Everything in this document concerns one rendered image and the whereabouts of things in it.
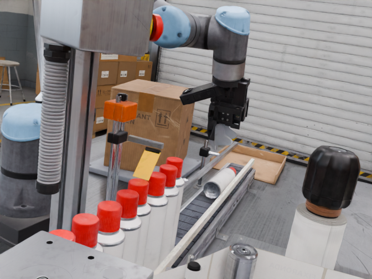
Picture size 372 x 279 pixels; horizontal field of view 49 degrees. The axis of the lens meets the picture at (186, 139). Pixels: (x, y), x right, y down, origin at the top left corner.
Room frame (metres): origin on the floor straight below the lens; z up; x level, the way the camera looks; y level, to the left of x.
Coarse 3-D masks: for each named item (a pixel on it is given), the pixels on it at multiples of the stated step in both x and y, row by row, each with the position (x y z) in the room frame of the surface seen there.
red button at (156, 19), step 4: (152, 16) 0.59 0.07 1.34; (156, 16) 0.58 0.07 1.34; (160, 16) 0.59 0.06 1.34; (156, 20) 0.58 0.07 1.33; (160, 20) 0.58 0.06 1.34; (156, 24) 0.58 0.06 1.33; (160, 24) 0.58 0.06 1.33; (152, 28) 0.58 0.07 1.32; (156, 28) 0.58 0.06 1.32; (160, 28) 0.58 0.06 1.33; (152, 32) 0.58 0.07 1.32; (156, 32) 0.58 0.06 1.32; (160, 32) 0.58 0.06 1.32; (152, 36) 0.58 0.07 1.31; (156, 36) 0.58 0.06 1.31; (160, 36) 0.58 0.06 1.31; (152, 40) 0.59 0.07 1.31; (156, 40) 0.59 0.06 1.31
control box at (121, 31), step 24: (48, 0) 0.60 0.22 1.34; (72, 0) 0.52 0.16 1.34; (96, 0) 0.50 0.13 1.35; (120, 0) 0.52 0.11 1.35; (144, 0) 0.54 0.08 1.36; (48, 24) 0.59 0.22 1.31; (72, 24) 0.51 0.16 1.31; (96, 24) 0.51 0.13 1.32; (120, 24) 0.52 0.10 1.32; (144, 24) 0.55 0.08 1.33; (96, 48) 0.51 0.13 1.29; (120, 48) 0.53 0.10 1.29; (144, 48) 0.55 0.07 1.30
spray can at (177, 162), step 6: (168, 162) 0.74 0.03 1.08; (174, 162) 0.74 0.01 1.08; (180, 162) 0.75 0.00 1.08; (180, 168) 0.75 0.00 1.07; (180, 174) 0.75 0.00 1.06; (180, 180) 0.75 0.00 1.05; (180, 186) 0.74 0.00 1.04; (180, 192) 0.74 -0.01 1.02; (180, 198) 0.75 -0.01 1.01; (180, 204) 0.75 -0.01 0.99; (174, 222) 0.74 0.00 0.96; (174, 228) 0.74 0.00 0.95; (174, 234) 0.74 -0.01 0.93; (174, 240) 0.75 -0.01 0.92
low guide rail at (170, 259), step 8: (248, 168) 1.34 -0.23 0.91; (240, 176) 1.22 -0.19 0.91; (232, 184) 1.13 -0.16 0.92; (224, 192) 1.06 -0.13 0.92; (216, 200) 0.99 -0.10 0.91; (208, 208) 0.93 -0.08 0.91; (216, 208) 0.97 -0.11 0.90; (208, 216) 0.90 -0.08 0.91; (200, 224) 0.84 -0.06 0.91; (192, 232) 0.79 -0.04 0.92; (184, 240) 0.76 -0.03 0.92; (176, 248) 0.72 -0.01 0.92; (184, 248) 0.75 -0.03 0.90; (168, 256) 0.69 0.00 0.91; (176, 256) 0.70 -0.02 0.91; (160, 264) 0.66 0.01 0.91; (168, 264) 0.67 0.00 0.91; (160, 272) 0.63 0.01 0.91
